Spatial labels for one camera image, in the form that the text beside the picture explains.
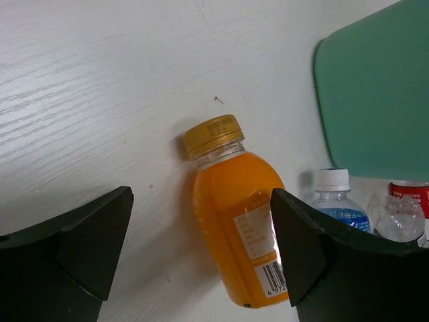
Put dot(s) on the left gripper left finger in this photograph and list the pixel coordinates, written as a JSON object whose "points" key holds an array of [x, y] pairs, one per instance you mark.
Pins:
{"points": [[63, 268]]}

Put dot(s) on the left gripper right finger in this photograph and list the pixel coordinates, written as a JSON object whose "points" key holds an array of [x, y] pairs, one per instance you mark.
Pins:
{"points": [[335, 272]]}

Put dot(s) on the blue label water bottle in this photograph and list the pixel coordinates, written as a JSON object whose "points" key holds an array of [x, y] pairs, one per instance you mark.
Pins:
{"points": [[332, 188]]}

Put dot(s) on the orange juice bottle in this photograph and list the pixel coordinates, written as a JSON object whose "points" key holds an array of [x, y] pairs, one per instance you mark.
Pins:
{"points": [[231, 201]]}

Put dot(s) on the green plastic bin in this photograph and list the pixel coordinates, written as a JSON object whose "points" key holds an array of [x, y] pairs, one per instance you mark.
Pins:
{"points": [[371, 81]]}

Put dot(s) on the black label water bottle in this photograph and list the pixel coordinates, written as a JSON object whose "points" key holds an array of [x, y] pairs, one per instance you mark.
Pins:
{"points": [[398, 219]]}

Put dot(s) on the red label water bottle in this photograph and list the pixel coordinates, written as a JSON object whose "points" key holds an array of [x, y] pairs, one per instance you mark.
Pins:
{"points": [[413, 189]]}

